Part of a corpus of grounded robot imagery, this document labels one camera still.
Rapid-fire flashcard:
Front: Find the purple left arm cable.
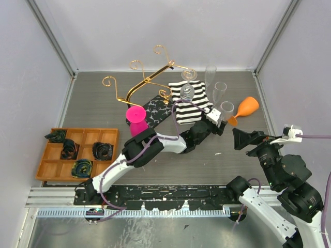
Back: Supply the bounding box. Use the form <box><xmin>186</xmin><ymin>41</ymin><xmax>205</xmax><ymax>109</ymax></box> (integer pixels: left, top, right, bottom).
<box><xmin>89</xmin><ymin>100</ymin><xmax>212</xmax><ymax>224</ymax></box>

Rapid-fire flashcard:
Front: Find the green patterned rolled tie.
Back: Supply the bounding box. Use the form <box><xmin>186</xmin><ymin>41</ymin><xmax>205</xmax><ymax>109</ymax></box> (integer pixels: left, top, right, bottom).
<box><xmin>44</xmin><ymin>129</ymin><xmax>67</xmax><ymax>143</ymax></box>

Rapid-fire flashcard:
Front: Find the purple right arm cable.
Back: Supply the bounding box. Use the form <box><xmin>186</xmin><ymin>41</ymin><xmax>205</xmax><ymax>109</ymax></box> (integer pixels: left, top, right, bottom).
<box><xmin>232</xmin><ymin>133</ymin><xmax>331</xmax><ymax>248</ymax></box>

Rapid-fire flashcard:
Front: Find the orange wooden compartment tray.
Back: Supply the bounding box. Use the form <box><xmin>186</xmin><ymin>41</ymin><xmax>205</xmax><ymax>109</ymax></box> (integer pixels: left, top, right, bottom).
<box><xmin>36</xmin><ymin>128</ymin><xmax>119</xmax><ymax>182</ymax></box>

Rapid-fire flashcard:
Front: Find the gold wine glass rack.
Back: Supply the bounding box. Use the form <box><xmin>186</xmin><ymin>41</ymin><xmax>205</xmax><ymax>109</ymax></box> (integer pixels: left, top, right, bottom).
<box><xmin>101</xmin><ymin>44</ymin><xmax>196</xmax><ymax>130</ymax></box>

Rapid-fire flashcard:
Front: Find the tall clear champagne flute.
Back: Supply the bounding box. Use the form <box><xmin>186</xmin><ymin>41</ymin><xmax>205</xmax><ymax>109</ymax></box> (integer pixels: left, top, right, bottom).
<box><xmin>204</xmin><ymin>65</ymin><xmax>217</xmax><ymax>88</ymax></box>

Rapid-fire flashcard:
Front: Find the blue floral rolled tie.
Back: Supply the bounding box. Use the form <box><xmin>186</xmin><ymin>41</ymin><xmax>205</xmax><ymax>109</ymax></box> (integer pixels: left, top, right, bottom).
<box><xmin>92</xmin><ymin>142</ymin><xmax>113</xmax><ymax>161</ymax></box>

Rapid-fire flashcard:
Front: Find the yellow blue rolled tie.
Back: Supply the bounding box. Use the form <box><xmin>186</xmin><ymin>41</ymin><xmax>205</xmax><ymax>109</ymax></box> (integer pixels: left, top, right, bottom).
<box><xmin>71</xmin><ymin>159</ymin><xmax>93</xmax><ymax>178</ymax></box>

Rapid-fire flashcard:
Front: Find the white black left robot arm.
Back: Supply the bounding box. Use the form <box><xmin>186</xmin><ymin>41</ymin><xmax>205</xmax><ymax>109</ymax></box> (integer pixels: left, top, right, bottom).
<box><xmin>84</xmin><ymin>114</ymin><xmax>227</xmax><ymax>205</ymax></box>

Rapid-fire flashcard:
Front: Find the clear stemmed wine glass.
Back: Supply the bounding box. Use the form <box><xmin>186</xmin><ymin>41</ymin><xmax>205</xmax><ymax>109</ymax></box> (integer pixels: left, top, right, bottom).
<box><xmin>220</xmin><ymin>101</ymin><xmax>234</xmax><ymax>121</ymax></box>

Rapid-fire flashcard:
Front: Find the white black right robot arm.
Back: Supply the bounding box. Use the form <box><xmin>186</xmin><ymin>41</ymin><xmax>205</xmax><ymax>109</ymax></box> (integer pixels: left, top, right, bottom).
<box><xmin>226</xmin><ymin>125</ymin><xmax>330</xmax><ymax>247</ymax></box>

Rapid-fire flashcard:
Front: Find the orange floral rolled tie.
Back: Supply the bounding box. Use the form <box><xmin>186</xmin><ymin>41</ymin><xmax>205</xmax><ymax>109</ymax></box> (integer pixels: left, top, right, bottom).
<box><xmin>61</xmin><ymin>139</ymin><xmax>79</xmax><ymax>160</ymax></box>

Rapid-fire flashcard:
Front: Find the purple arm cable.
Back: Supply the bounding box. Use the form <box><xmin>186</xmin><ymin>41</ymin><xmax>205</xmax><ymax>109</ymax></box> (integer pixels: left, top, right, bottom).
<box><xmin>89</xmin><ymin>100</ymin><xmax>212</xmax><ymax>224</ymax></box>
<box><xmin>232</xmin><ymin>133</ymin><xmax>331</xmax><ymax>248</ymax></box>

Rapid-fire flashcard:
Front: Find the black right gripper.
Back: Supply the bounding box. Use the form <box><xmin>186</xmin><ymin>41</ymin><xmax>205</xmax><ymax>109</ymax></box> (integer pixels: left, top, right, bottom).
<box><xmin>232</xmin><ymin>126</ymin><xmax>288</xmax><ymax>187</ymax></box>

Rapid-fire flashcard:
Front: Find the pink plastic wine glass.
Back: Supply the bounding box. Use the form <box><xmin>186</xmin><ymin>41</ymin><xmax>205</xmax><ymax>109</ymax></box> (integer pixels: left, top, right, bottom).
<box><xmin>126</xmin><ymin>106</ymin><xmax>149</xmax><ymax>137</ymax></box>

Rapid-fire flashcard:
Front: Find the black white striped cloth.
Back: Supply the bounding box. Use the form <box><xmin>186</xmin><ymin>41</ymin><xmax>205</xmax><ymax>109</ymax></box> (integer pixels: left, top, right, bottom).
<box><xmin>168</xmin><ymin>80</ymin><xmax>214</xmax><ymax>126</ymax></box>

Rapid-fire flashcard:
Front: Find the white slotted cable duct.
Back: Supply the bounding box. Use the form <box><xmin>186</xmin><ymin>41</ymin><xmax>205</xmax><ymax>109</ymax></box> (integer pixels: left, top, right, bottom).
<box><xmin>36</xmin><ymin>207</ymin><xmax>231</xmax><ymax>218</ymax></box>

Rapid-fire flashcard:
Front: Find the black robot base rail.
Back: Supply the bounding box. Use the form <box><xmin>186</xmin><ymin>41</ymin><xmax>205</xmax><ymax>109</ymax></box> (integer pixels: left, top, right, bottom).
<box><xmin>73</xmin><ymin>185</ymin><xmax>240</xmax><ymax>211</ymax></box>

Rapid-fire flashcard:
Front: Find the orange plastic wine glass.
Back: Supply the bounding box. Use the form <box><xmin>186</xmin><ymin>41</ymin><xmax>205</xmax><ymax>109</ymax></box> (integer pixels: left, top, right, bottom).
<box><xmin>228</xmin><ymin>97</ymin><xmax>259</xmax><ymax>127</ymax></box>

